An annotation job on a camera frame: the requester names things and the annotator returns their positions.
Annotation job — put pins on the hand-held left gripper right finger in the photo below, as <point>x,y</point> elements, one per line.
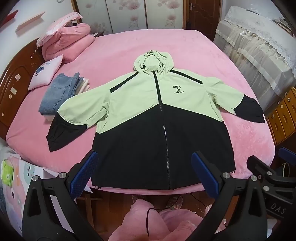
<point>205,173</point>

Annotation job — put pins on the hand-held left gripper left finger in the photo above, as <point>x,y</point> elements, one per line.
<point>84,172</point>

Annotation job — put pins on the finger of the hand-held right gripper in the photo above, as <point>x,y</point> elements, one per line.
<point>260,168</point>
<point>288,154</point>

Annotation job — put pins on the green and black hooded jacket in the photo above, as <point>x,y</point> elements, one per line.
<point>138,106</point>

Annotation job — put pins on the folded cream clothes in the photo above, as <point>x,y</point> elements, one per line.
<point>83,83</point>

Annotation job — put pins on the wooden drawer chest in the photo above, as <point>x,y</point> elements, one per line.
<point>283,118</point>

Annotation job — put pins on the pink slipper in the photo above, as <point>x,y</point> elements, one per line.
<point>174,201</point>

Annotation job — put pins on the person's pink pants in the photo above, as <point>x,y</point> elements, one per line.
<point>166,224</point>

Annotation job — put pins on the printed blanket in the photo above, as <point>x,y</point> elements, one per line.
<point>16,204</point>

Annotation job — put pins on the green tissue packet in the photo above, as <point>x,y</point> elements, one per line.
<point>7,172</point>

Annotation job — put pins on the folded blue jeans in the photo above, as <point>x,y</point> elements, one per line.
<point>56,92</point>

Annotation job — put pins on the white printed cushion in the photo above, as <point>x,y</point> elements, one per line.
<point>45,71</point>

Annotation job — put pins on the lace-covered cabinet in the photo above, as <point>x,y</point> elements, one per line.
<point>254,46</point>

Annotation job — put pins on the wooden headboard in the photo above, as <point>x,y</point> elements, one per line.
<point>16,81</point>

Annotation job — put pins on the pink bed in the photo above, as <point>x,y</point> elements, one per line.
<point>108,53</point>

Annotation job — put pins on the folded pink quilt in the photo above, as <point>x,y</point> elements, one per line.
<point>71,41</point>

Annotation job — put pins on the pink pillow with lace trim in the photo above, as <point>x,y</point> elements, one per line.
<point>57,25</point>

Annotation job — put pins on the brown wooden door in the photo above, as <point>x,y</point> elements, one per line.
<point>203,16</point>

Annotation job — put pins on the floral wardrobe doors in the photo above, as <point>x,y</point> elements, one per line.
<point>129,16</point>

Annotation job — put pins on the pink wall board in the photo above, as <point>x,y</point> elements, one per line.
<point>30,22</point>

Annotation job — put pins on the red wall decoration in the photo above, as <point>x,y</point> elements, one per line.
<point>9,18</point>

